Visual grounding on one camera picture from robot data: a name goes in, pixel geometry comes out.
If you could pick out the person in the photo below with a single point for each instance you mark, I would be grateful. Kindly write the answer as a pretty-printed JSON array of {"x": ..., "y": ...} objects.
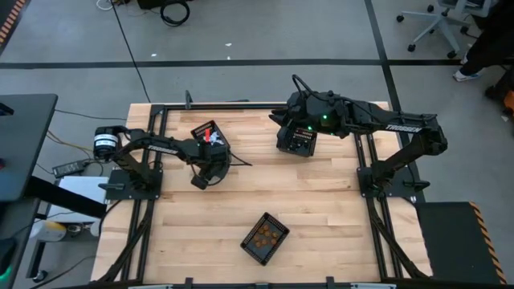
[{"x": 490, "y": 40}]

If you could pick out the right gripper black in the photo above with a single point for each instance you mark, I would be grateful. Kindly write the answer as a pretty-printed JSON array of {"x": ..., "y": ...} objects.
[{"x": 309, "y": 112}]

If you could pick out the black aluminium table frame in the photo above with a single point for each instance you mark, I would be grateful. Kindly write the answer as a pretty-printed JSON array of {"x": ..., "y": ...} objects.
[{"x": 209, "y": 106}]

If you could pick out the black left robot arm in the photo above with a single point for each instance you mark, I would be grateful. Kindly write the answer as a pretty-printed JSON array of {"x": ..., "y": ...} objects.
[{"x": 160, "y": 146}]

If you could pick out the black equipment box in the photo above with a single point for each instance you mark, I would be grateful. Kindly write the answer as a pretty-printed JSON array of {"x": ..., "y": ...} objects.
[{"x": 148, "y": 3}]

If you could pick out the person's foot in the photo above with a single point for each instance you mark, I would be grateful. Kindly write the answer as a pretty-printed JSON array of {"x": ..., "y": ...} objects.
[{"x": 466, "y": 75}]

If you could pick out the black desk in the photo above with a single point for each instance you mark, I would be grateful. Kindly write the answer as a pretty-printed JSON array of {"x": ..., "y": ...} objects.
[{"x": 24, "y": 140}]

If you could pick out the office chair base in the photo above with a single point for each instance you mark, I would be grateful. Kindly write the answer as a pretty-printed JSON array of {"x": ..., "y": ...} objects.
[{"x": 439, "y": 22}]

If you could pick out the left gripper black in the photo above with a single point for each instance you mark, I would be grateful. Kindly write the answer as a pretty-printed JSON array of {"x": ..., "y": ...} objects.
[{"x": 214, "y": 160}]

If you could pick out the black hazard-striped floor mat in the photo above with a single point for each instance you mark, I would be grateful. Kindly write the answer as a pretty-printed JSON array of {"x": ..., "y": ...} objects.
[{"x": 10, "y": 20}]

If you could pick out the black and orange object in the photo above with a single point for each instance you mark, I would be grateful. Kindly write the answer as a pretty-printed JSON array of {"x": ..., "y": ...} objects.
[{"x": 502, "y": 94}]

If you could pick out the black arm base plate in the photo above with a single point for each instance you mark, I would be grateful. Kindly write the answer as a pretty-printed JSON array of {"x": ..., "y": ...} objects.
[
  {"x": 116, "y": 194},
  {"x": 401, "y": 192}
]

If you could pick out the black power adapter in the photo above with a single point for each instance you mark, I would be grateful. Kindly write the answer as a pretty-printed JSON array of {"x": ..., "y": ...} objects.
[{"x": 68, "y": 168}]

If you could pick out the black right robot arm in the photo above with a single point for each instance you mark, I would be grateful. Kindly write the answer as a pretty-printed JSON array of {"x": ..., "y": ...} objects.
[{"x": 401, "y": 124}]

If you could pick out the white and yellow container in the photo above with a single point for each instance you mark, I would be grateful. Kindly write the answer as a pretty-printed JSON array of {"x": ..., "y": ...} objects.
[{"x": 50, "y": 232}]

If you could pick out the white box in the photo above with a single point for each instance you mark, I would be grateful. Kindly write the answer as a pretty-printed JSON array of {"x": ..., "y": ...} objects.
[{"x": 86, "y": 186}]

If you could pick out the black slotted plastic basket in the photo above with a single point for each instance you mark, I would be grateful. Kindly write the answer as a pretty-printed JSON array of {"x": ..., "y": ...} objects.
[
  {"x": 279, "y": 226},
  {"x": 198, "y": 130},
  {"x": 305, "y": 142}
]

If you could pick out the black hazard-striped platform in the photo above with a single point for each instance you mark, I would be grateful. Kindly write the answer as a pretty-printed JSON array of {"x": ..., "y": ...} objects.
[{"x": 449, "y": 241}]

